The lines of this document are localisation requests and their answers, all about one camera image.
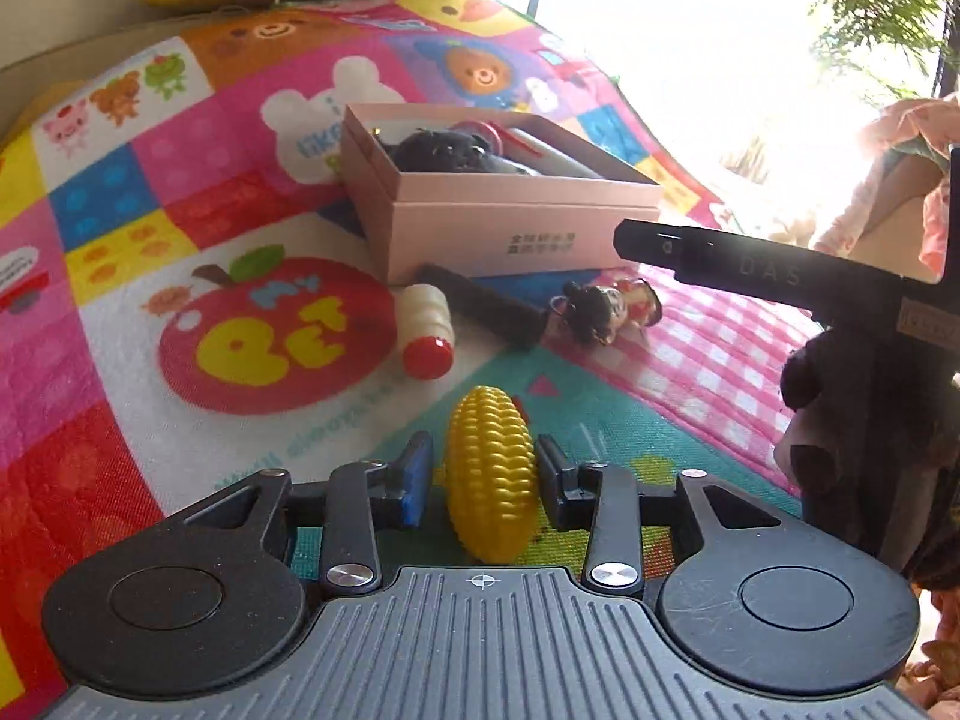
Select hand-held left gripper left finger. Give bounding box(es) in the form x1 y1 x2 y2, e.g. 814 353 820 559
169 431 436 592

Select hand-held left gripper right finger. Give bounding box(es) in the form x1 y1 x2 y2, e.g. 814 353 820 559
534 435 807 592

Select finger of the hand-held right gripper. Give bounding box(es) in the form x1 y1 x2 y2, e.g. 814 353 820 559
612 217 902 317

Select yellow toy corn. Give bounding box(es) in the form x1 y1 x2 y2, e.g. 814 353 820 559
442 386 541 565

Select doll keychain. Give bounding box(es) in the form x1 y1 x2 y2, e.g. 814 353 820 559
551 277 662 347

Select white bottle with red cap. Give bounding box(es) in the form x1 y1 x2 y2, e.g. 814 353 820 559
395 283 456 380

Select white foam tube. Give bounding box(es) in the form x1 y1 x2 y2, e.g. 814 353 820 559
491 124 610 181

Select pink cardboard box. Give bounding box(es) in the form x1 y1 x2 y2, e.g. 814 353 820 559
339 101 665 286

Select black plush toy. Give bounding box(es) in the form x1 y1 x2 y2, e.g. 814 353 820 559
388 131 500 175

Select black cylinder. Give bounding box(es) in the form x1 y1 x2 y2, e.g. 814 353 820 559
416 262 546 350

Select colourful cartoon printed play mat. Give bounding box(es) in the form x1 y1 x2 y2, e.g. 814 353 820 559
0 0 960 720

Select green potted plant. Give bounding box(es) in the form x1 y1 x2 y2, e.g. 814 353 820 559
802 0 960 100

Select red round item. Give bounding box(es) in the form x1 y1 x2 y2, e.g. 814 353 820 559
450 118 515 148

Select beige sofa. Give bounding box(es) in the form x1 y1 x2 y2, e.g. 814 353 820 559
0 0 481 145

